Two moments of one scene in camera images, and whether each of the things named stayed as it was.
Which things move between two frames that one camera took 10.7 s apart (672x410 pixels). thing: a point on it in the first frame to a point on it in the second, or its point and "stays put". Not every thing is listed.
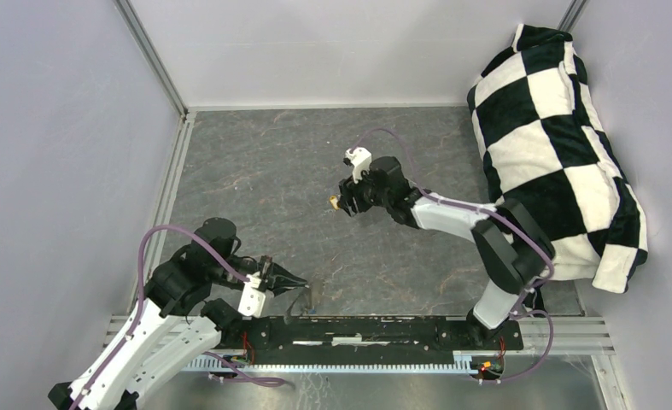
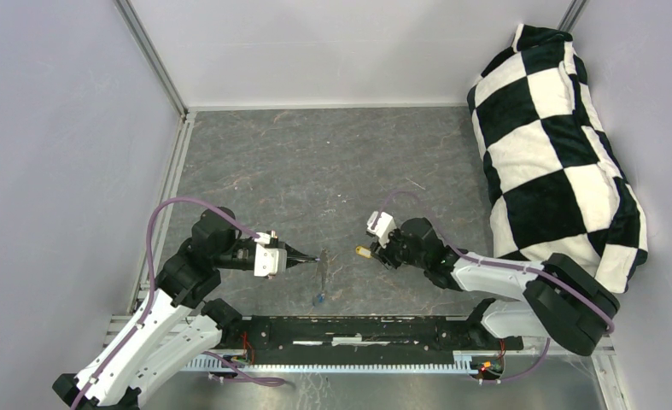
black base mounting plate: x=361 y=336 stays put
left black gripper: x=277 y=278 to x=295 y=257
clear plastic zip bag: x=306 y=301 to x=321 y=270
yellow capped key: x=334 y=201 to x=363 y=251
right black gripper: x=347 y=190 to x=375 y=248
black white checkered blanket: x=546 y=149 stays put
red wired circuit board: x=489 y=370 stays put
